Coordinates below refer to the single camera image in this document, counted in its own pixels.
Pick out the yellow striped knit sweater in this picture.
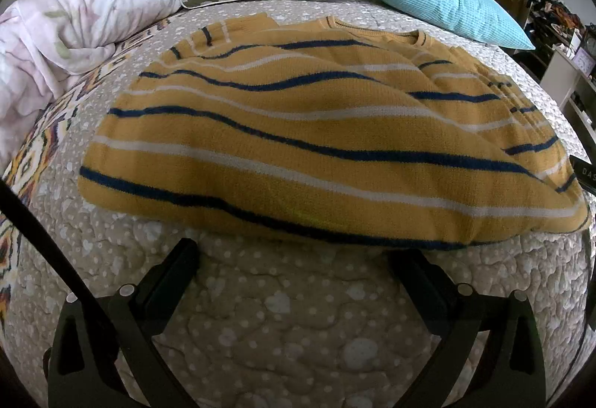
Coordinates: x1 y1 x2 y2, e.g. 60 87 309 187
79 14 590 250

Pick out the white cluttered shelf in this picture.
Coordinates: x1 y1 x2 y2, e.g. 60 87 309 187
524 0 595 144

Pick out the beige dotted quilted bedspread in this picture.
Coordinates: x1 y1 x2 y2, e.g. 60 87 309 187
28 0 595 407

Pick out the turquoise pillow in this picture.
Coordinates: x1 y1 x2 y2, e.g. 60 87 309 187
381 0 535 50

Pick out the pink floral duvet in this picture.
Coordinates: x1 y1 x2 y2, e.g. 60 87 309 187
1 0 181 166

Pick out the black cable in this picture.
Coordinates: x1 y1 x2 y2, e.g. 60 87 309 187
0 178 199 408

